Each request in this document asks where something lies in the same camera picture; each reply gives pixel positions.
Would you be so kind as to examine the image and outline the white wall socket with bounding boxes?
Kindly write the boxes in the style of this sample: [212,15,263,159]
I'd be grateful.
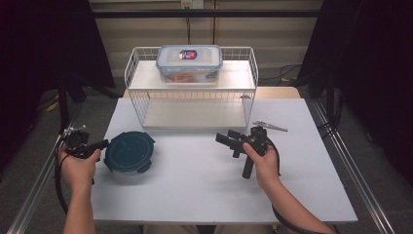
[180,0,206,10]

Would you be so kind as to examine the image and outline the person's left hand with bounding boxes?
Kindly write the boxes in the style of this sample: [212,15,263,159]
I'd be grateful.
[57,145,102,193]

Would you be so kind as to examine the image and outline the aluminium rail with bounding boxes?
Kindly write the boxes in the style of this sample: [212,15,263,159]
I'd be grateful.
[6,102,83,234]
[311,98,396,234]

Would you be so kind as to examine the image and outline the round dark teal container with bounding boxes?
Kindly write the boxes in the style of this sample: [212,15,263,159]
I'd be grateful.
[103,130,156,175]

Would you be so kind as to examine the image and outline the brown vertical pole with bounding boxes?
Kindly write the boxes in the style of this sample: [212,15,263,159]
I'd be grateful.
[211,0,217,47]

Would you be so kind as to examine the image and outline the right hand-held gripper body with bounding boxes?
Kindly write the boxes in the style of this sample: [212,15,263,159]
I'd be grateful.
[232,120,288,179]

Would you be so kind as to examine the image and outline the black horizontal bar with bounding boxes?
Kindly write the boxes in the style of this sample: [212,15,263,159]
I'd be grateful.
[90,9,323,20]

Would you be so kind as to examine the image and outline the person's right hand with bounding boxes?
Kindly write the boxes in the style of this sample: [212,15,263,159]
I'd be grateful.
[242,142,282,193]

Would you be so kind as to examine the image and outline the black hanging cable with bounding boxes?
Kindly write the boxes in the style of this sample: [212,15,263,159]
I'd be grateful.
[184,7,193,47]

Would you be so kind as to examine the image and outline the tan wooden table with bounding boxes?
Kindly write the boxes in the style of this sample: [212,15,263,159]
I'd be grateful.
[122,86,302,99]

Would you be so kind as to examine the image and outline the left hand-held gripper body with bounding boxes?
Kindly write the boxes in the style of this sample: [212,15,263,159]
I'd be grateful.
[59,124,100,160]

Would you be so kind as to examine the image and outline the black floor cables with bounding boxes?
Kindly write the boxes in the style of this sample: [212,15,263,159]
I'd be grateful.
[258,63,306,83]

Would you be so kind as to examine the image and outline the black metal stand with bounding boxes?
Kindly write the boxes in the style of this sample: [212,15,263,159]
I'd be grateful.
[319,71,342,139]
[56,75,86,135]

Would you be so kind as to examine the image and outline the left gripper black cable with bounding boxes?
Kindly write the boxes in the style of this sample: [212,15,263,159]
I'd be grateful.
[54,142,71,216]

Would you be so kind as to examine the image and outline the black curtain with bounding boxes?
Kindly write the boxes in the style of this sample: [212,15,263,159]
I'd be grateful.
[0,0,115,174]
[295,0,413,188]

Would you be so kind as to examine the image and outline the clear rectangular food container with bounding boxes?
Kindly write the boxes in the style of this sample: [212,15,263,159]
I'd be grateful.
[155,44,224,87]

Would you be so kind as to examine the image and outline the white wire shelf rack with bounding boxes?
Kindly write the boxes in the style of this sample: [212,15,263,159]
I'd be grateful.
[124,46,260,131]

